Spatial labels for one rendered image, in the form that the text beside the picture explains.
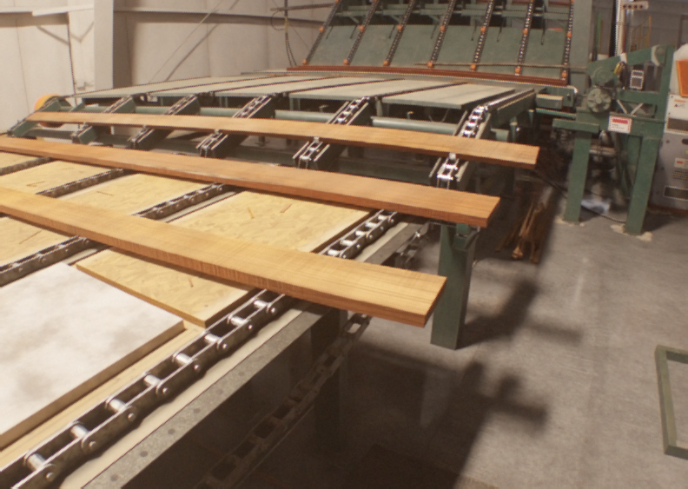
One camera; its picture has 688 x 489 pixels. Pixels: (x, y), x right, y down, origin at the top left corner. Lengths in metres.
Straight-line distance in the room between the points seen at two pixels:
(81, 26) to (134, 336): 6.66
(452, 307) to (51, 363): 1.65
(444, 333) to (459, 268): 0.34
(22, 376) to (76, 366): 0.09
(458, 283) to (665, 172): 3.35
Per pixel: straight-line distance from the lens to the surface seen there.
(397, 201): 1.30
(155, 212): 1.43
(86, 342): 0.86
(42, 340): 0.91
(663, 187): 5.01
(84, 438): 0.65
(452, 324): 2.12
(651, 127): 3.93
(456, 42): 6.74
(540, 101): 4.09
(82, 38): 7.29
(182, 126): 2.65
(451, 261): 1.98
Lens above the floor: 1.28
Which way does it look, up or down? 22 degrees down
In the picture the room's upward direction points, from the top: straight up
